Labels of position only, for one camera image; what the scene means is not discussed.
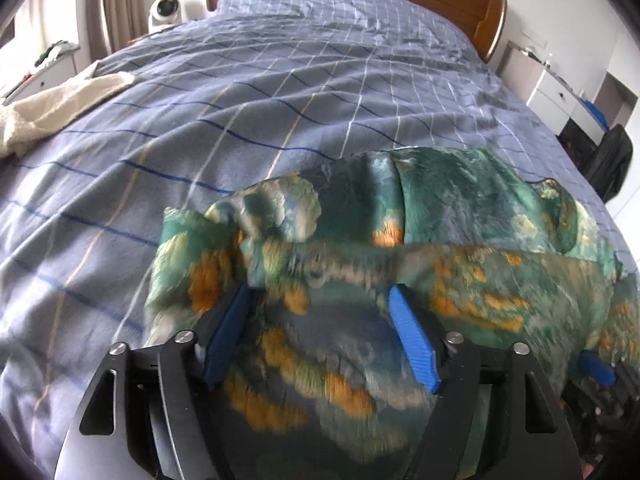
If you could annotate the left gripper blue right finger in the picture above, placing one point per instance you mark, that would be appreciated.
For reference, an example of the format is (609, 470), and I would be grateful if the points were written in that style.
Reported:
(527, 435)

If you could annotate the blue checked bed cover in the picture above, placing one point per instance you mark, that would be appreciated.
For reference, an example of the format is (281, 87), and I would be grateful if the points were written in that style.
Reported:
(319, 152)

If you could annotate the white side cabinet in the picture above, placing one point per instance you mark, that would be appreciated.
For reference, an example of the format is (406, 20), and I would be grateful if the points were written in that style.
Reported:
(54, 67)

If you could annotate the beige curtain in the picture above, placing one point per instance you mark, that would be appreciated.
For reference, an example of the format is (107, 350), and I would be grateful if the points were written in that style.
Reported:
(113, 24)

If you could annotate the beige cloth on bed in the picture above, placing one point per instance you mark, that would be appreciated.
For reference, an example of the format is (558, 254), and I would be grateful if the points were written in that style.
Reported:
(28, 121)

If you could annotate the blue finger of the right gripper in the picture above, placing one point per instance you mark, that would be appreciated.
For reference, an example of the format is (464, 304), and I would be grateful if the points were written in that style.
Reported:
(592, 366)

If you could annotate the white bedside desk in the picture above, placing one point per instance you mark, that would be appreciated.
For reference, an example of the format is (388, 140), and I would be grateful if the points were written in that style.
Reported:
(546, 95)

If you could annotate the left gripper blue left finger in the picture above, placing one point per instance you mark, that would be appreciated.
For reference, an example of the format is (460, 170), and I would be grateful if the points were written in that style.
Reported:
(147, 413)

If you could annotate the white round camera device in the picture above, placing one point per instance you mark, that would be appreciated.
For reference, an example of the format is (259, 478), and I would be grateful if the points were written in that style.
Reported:
(164, 14)

